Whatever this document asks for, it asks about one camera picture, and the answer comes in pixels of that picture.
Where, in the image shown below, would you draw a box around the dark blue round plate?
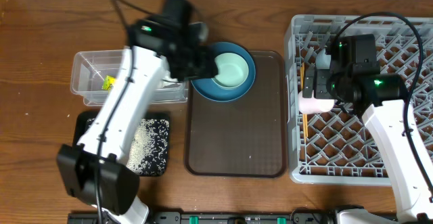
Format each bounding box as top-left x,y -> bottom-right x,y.
191,42 -> 256,102

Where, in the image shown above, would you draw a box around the light green small plate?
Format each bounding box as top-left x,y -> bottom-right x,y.
212,53 -> 249,89

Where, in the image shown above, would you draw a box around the grey plastic dishwasher rack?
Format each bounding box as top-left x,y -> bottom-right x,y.
284,14 -> 419,187

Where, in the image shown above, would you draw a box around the wooden chopstick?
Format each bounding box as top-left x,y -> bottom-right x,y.
300,64 -> 309,143
299,63 -> 307,137

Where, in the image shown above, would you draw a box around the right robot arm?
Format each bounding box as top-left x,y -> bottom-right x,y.
298,35 -> 432,223

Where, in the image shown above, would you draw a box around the white rice grains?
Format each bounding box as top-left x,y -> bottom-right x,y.
127,118 -> 170,177

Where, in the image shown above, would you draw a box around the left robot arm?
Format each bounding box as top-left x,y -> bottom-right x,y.
56,0 -> 218,223

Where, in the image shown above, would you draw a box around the light blue bowl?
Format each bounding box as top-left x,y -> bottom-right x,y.
315,49 -> 331,70

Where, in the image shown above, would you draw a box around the black plastic tray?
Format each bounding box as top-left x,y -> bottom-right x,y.
73,110 -> 170,177

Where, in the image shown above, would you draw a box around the brown plastic serving tray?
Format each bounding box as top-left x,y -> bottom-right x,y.
184,51 -> 288,178

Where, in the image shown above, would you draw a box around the pink plastic cup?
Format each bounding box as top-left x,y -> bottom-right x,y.
298,92 -> 336,114

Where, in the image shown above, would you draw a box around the yellow snack wrapper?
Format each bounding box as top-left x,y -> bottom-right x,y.
101,75 -> 116,91

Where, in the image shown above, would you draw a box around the clear plastic waste bin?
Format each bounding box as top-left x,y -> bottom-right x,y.
70,49 -> 188,106

